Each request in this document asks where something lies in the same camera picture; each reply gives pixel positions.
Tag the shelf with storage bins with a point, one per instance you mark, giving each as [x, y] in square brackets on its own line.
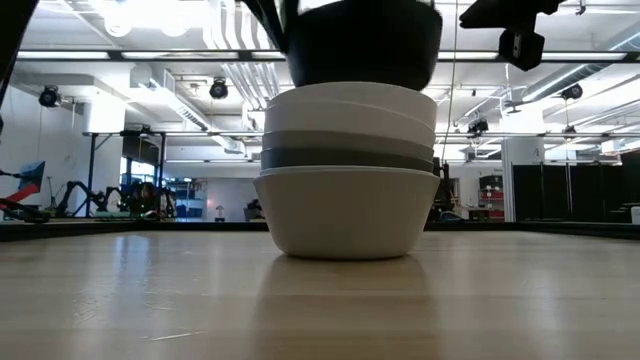
[492, 197]

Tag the dark grey bowl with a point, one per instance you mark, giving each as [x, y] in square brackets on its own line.
[350, 159]

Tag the black partition wall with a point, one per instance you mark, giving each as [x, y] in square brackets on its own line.
[565, 192]

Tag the black ceiling-hung camera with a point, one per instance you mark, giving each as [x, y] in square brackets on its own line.
[571, 91]
[49, 96]
[478, 126]
[218, 89]

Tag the white bowl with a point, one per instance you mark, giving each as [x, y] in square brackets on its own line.
[345, 215]
[350, 122]
[350, 96]

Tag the black overhead beam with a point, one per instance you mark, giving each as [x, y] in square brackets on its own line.
[245, 55]

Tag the white ventilation duct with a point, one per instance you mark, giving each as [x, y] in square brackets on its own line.
[190, 112]

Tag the black gantry frame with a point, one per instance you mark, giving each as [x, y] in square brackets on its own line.
[91, 170]

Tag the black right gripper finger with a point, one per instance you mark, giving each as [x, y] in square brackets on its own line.
[500, 15]

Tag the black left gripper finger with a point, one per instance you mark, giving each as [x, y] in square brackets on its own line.
[267, 20]

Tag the background black robot arm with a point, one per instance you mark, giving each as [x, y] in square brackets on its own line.
[100, 197]

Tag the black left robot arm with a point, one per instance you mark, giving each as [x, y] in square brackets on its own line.
[12, 30]

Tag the blue screen monitor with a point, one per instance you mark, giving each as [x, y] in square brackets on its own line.
[32, 175]

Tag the black aluminium table frame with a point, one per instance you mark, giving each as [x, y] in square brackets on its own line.
[100, 227]

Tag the black bowl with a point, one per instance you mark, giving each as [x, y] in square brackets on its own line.
[365, 45]

